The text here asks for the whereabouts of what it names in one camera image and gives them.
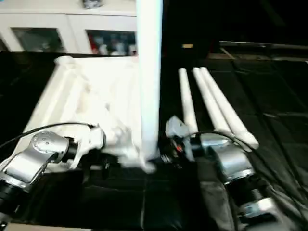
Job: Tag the white plastic table leg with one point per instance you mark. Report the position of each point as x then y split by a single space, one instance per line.
223 103
187 101
149 72
209 101

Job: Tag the white plastic table top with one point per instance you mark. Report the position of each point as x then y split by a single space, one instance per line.
84 96

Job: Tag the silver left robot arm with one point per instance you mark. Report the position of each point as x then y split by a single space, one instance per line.
29 158

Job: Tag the black work mat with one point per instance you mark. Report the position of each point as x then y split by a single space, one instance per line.
264 120

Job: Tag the small yellow label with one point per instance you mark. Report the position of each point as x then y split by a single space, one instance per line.
187 45

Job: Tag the red white package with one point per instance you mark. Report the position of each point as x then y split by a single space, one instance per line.
92 44

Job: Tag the dark blue black cabinet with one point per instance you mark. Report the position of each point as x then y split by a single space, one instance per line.
187 24

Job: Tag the white glass-door cabinet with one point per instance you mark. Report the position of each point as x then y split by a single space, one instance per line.
36 19

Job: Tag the black television screen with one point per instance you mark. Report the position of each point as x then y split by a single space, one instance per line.
264 21

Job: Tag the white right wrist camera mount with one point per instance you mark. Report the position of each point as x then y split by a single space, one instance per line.
176 127

